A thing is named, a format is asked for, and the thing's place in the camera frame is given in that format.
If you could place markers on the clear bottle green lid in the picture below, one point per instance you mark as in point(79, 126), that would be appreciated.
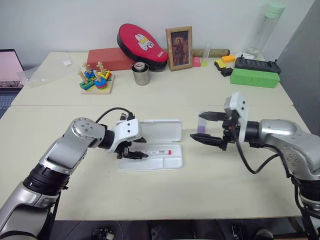
point(267, 27)

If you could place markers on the white plastic pencil case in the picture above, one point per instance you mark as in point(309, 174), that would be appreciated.
point(165, 135)

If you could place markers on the dark device under table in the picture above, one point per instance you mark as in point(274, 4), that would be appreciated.
point(102, 233)

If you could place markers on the clear plastic tube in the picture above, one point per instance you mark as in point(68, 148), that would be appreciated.
point(207, 52)

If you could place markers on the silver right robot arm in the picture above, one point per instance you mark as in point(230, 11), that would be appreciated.
point(287, 140)

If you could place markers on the tape roll in cup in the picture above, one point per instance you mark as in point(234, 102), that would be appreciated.
point(139, 66)

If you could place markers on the white crumpled paper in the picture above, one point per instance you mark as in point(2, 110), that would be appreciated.
point(243, 55)

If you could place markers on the dark rounded shoe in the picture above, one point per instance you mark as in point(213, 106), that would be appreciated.
point(264, 235)

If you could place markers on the translucent purple-bottomed holder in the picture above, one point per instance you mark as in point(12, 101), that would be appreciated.
point(202, 126)

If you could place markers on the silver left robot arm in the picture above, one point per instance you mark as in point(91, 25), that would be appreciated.
point(62, 155)

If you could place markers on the brown wooden log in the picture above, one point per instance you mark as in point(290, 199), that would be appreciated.
point(220, 52)

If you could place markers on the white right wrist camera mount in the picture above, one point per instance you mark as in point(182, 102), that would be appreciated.
point(238, 102)

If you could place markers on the laptop computer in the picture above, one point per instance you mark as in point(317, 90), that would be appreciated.
point(8, 67)

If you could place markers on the pink small block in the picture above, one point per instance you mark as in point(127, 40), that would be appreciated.
point(196, 62)

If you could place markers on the black remote controller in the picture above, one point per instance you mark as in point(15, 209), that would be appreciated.
point(257, 65)

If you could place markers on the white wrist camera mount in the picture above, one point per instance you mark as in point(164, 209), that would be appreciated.
point(127, 128)
point(238, 102)

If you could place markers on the red capped white marker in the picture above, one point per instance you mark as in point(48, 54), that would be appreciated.
point(160, 152)

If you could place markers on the wooden framed portrait picture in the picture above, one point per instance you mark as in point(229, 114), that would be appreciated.
point(179, 48)

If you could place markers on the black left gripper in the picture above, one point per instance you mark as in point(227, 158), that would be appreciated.
point(122, 151)

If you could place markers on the red rectangular box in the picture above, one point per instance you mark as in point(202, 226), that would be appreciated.
point(107, 58)

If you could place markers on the red oval punch pad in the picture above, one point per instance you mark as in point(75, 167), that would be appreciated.
point(140, 45)

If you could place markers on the clear plastic bag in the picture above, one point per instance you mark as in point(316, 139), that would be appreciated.
point(50, 71)

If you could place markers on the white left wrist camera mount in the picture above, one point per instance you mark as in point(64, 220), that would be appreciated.
point(127, 128)

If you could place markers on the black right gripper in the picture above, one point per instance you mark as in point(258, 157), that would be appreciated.
point(228, 135)

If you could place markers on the yellow and black sponge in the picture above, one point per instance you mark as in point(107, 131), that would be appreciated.
point(220, 63)

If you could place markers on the stainless steel cup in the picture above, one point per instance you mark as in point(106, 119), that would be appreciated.
point(141, 76)

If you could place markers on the green long block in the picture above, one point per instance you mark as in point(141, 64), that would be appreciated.
point(253, 78)

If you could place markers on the wooden colourful stacking toy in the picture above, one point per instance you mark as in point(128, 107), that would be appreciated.
point(96, 81)

